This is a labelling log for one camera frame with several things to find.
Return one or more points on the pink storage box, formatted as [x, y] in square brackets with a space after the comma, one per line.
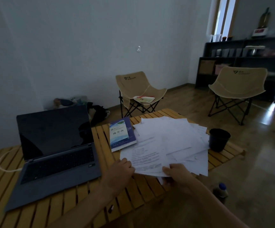
[220, 69]

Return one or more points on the brown bottle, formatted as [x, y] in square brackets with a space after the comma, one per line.
[264, 18]

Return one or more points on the small black clip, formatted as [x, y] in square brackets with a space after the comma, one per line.
[110, 208]

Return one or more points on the blue booklet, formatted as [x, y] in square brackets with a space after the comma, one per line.
[122, 135]

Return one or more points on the person's right forearm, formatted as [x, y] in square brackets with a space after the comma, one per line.
[211, 208]

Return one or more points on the dark bottle with blue cap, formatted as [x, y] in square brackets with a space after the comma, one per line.
[220, 193]

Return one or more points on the beige folding chair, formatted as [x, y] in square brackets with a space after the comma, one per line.
[137, 85]
[239, 83]

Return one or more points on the metal pot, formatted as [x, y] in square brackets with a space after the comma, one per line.
[255, 51]

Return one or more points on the woven storage basket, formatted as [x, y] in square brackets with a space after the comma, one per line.
[207, 66]

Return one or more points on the red and white booklet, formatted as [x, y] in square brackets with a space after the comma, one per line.
[144, 99]

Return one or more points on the person's left hand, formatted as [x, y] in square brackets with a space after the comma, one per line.
[118, 175]

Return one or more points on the black plastic pot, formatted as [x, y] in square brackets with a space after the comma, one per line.
[219, 140]

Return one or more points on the wooden slatted table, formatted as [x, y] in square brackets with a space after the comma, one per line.
[137, 187]

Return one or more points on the person's right hand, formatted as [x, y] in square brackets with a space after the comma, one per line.
[179, 176]

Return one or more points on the person's left forearm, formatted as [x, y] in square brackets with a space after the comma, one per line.
[85, 208]

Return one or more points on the red and white box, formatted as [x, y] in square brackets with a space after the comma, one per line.
[259, 32]

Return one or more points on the grey laptop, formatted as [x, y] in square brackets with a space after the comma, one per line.
[56, 168]

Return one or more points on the pile of white papers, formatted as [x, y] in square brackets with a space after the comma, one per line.
[168, 140]

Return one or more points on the tall narrow window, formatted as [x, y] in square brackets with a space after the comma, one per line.
[224, 16]

